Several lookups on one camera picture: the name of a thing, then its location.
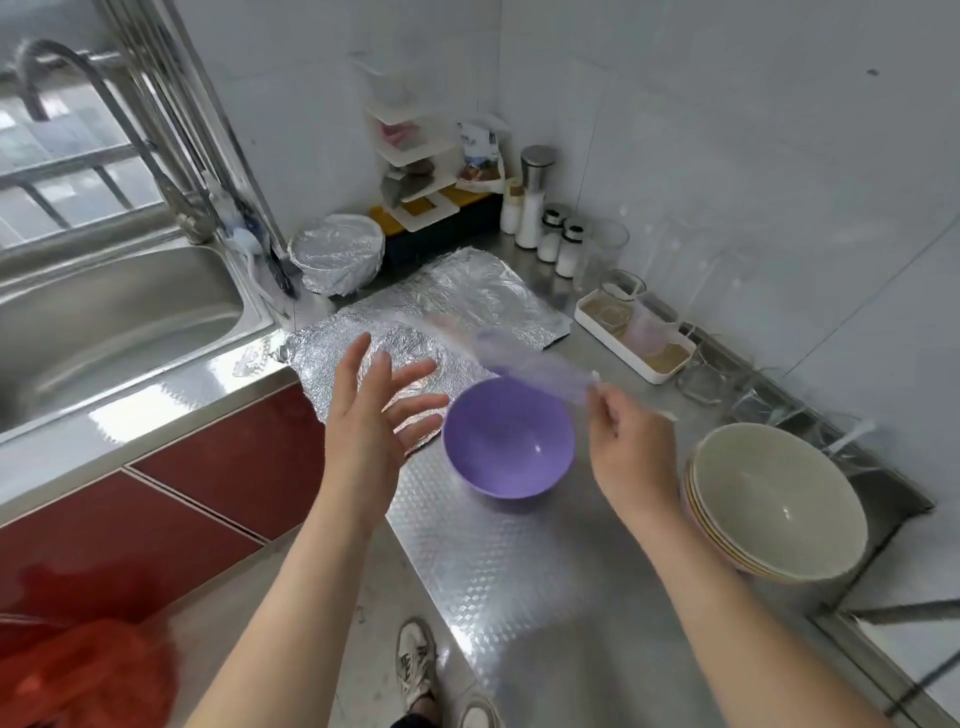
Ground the metal window railing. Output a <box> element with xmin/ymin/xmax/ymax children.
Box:
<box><xmin>0</xmin><ymin>135</ymin><xmax>182</xmax><ymax>249</ymax></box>

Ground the white rectangular tray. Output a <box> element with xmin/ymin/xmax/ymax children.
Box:
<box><xmin>574</xmin><ymin>285</ymin><xmax>698</xmax><ymax>386</ymax></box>

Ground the person's white shoe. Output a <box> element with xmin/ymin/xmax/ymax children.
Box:
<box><xmin>457</xmin><ymin>697</ymin><xmax>504</xmax><ymax>728</ymax></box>
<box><xmin>394</xmin><ymin>618</ymin><xmax>440</xmax><ymax>714</ymax></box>

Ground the stainless steel sink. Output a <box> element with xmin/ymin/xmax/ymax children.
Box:
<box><xmin>0</xmin><ymin>225</ymin><xmax>294</xmax><ymax>512</ymax></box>

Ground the person's left hand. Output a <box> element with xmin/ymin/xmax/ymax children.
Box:
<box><xmin>321</xmin><ymin>331</ymin><xmax>452</xmax><ymax>527</ymax></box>

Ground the person's right hand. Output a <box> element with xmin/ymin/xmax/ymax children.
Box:
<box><xmin>585</xmin><ymin>378</ymin><xmax>684</xmax><ymax>527</ymax></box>

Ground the foil-covered bowl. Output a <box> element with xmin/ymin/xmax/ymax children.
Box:
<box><xmin>435</xmin><ymin>307</ymin><xmax>602</xmax><ymax>407</ymax></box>
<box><xmin>288</xmin><ymin>213</ymin><xmax>389</xmax><ymax>299</ymax></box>

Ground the white dish brush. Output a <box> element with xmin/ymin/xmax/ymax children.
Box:
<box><xmin>217</xmin><ymin>217</ymin><xmax>264</xmax><ymax>264</ymax></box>

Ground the stack of aluminium foil sheets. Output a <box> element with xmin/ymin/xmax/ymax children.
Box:
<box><xmin>285</xmin><ymin>246</ymin><xmax>575</xmax><ymax>437</ymax></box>

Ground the white corner shelf rack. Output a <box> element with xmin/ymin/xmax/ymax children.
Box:
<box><xmin>360</xmin><ymin>60</ymin><xmax>512</xmax><ymax>234</ymax></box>

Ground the pink bowl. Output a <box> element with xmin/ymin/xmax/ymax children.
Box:
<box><xmin>682</xmin><ymin>421</ymin><xmax>870</xmax><ymax>585</ymax></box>

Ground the person's left white shoe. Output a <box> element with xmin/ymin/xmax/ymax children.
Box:
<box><xmin>394</xmin><ymin>618</ymin><xmax>440</xmax><ymax>714</ymax></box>

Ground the small white tan-capped bottle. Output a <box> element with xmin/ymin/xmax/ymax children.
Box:
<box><xmin>499</xmin><ymin>180</ymin><xmax>527</xmax><ymax>237</ymax></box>

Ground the person's right white shoe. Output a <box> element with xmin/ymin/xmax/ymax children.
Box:
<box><xmin>457</xmin><ymin>697</ymin><xmax>504</xmax><ymax>728</ymax></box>

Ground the person's right forearm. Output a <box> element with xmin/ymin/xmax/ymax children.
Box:
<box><xmin>622</xmin><ymin>502</ymin><xmax>887</xmax><ymax>728</ymax></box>

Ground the colourful snack packet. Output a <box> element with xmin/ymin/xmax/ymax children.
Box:
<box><xmin>454</xmin><ymin>120</ymin><xmax>509</xmax><ymax>189</ymax></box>

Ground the tall white steel-capped bottle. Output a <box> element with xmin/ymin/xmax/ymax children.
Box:
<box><xmin>514</xmin><ymin>144</ymin><xmax>558</xmax><ymax>251</ymax></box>

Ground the red kitchen cabinet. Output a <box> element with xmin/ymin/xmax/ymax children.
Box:
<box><xmin>0</xmin><ymin>382</ymin><xmax>332</xmax><ymax>632</ymax></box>

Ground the white shaker with black lid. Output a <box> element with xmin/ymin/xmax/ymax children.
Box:
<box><xmin>555</xmin><ymin>219</ymin><xmax>588</xmax><ymax>281</ymax></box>
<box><xmin>537</xmin><ymin>205</ymin><xmax>567</xmax><ymax>266</ymax></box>

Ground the purple bowl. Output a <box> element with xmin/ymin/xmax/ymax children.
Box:
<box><xmin>441</xmin><ymin>375</ymin><xmax>578</xmax><ymax>501</ymax></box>

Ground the pink translucent cup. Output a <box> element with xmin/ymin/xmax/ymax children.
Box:
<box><xmin>622</xmin><ymin>300</ymin><xmax>680</xmax><ymax>362</ymax></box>

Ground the steel faucet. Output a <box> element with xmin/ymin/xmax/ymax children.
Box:
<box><xmin>12</xmin><ymin>37</ymin><xmax>219</xmax><ymax>245</ymax></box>

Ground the red plastic bag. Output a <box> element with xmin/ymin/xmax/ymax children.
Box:
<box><xmin>0</xmin><ymin>607</ymin><xmax>182</xmax><ymax>728</ymax></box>

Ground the person's left forearm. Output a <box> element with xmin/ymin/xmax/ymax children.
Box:
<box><xmin>187</xmin><ymin>495</ymin><xmax>399</xmax><ymax>728</ymax></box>

